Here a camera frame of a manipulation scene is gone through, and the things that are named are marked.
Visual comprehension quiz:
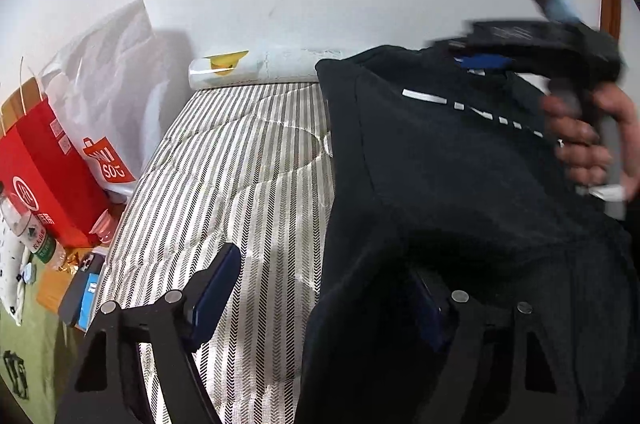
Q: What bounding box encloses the striped mattress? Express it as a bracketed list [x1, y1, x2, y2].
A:
[97, 82, 337, 424]

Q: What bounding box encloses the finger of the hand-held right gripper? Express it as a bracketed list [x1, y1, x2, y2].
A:
[431, 35, 515, 74]

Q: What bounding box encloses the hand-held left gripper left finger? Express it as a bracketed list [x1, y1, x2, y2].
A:
[55, 243, 243, 424]

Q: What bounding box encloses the clear water bottle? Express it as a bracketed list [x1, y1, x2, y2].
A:
[0, 183, 59, 266]

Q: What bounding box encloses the red paper bag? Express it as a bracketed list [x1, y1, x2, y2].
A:
[0, 74, 115, 248]

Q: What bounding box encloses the white spotted plush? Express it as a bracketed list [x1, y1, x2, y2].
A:
[0, 224, 32, 328]

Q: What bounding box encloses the white plastic bag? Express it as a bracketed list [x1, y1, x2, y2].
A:
[42, 0, 153, 201]

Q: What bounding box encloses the dark phone box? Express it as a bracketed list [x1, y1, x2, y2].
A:
[58, 253, 107, 333]

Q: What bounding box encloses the person's right hand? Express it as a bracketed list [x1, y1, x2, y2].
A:
[541, 83, 640, 201]

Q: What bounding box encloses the black sweatshirt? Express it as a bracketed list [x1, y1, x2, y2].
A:
[299, 45, 640, 424]

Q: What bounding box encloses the green floor mat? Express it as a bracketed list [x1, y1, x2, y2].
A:
[0, 254, 96, 424]

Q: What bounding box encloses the rolled white printed mat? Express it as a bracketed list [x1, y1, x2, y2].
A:
[188, 48, 347, 91]

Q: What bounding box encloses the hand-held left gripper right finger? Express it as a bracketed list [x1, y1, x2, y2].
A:
[407, 269, 576, 424]

